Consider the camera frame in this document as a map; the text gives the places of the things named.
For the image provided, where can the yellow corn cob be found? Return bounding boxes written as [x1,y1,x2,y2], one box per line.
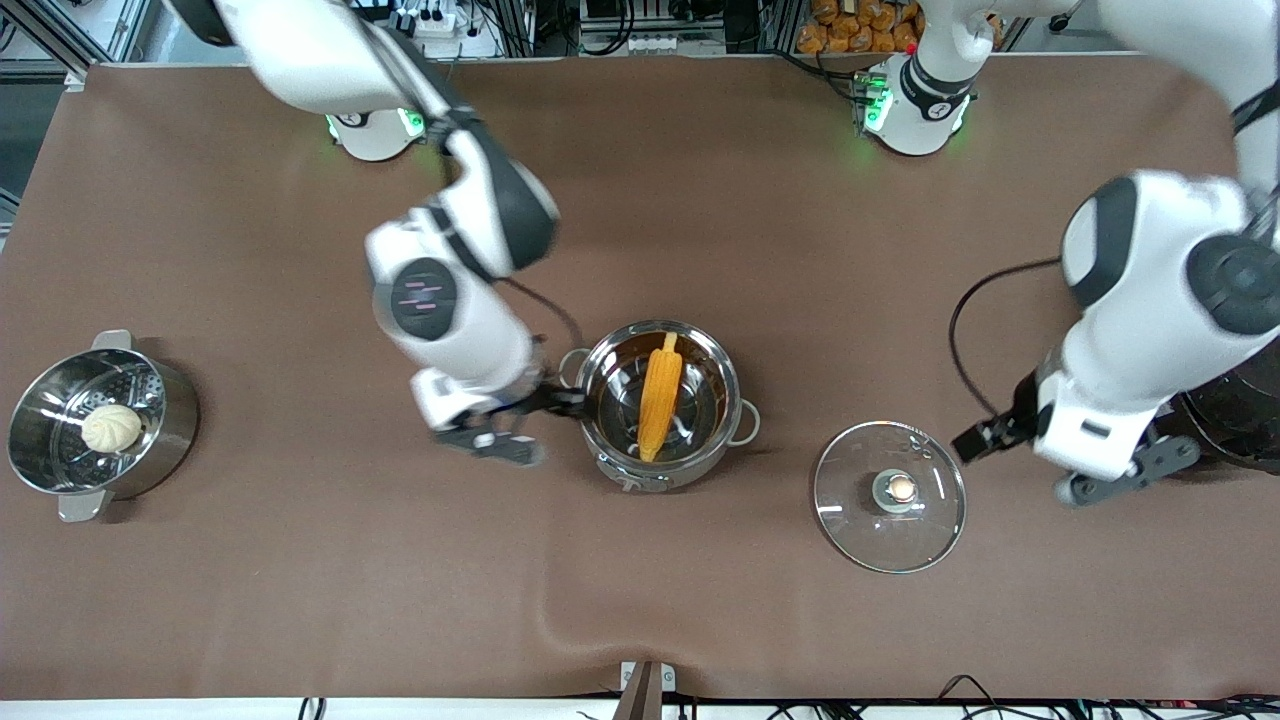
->
[637,333,685,464]

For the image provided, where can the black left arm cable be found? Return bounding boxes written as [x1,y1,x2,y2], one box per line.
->
[948,257,1063,421]

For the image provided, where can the steel pot, pale green handles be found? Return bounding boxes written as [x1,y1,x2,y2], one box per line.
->
[558,319,762,494]

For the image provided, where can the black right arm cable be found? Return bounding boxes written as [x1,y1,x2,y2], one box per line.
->
[497,277,587,353]

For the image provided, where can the grey metal mount bracket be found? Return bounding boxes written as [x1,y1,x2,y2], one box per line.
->
[612,659,678,720]

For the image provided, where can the perforated steel steamer tray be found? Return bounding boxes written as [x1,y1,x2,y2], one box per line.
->
[20,362,167,483]

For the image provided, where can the steel steamer pot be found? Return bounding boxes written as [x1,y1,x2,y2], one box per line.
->
[7,329,200,524]

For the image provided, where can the white steamed bun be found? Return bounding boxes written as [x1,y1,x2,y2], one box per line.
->
[80,403,145,455]

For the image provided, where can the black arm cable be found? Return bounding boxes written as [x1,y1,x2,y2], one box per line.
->
[497,277,587,353]
[948,257,1063,421]

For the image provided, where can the brown table cloth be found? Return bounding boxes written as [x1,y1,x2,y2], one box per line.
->
[0,52,1280,701]

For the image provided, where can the glass pot lid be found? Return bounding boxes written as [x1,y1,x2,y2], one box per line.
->
[813,420,968,575]

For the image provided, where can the black pot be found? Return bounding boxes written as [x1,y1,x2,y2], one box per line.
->
[1168,338,1280,473]

